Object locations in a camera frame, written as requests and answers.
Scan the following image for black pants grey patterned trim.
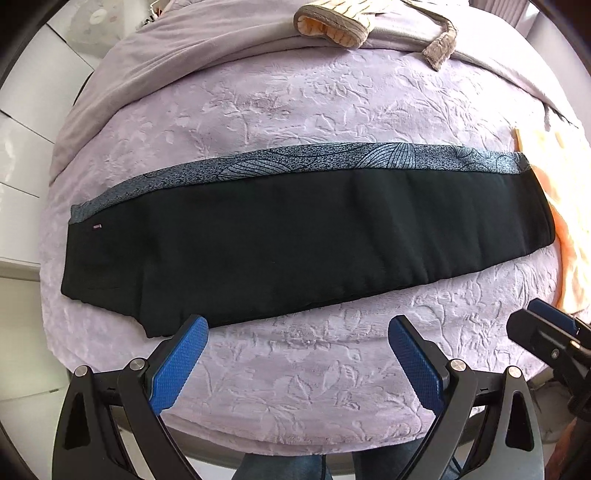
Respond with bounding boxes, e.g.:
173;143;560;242
61;142;555;337

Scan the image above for blue jeans legs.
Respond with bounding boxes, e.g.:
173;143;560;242
232;439;422;480

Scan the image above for beige fabric strap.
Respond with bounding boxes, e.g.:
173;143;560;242
400;0;459;72

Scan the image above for orange cloth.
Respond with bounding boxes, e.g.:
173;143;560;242
513;128;590;314

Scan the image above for white glossy wardrobe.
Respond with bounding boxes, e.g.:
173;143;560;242
0;0;153;278

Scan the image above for beige striped folded cloth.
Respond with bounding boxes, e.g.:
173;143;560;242
294;1;373;49

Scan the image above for covered round fan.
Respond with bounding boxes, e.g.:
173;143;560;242
66;1;125;48

